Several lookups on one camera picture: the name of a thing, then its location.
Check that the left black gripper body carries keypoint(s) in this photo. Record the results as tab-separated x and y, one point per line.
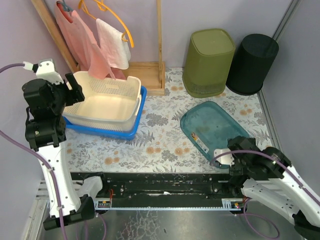
74	89

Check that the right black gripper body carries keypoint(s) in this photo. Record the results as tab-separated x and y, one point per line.
238	144

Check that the white plastic basin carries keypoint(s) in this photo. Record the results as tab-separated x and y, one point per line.
110	104

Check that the large black plastic bin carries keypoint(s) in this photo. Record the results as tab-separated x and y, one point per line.
251	64

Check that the green mesh basket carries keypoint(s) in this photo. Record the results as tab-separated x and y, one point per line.
208	61

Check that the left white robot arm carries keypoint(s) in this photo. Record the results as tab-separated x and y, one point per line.
46	135

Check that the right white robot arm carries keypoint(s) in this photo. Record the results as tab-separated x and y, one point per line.
268	176

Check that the pink hanging towel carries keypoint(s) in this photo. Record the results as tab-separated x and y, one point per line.
83	45

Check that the white hanging towel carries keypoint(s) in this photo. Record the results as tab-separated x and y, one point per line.
115	50

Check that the blue plastic tray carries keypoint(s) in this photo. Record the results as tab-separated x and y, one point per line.
127	135

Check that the floral table mat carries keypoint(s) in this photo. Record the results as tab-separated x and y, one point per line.
159	144

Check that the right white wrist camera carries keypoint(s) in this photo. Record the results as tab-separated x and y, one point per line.
222	158

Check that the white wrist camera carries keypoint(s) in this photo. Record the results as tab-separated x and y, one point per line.
45	70
222	158

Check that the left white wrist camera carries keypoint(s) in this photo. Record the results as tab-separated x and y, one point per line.
45	70

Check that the wooden rack frame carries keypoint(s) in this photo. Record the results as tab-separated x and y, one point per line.
151	74

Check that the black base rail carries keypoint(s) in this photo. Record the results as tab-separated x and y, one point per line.
164	192

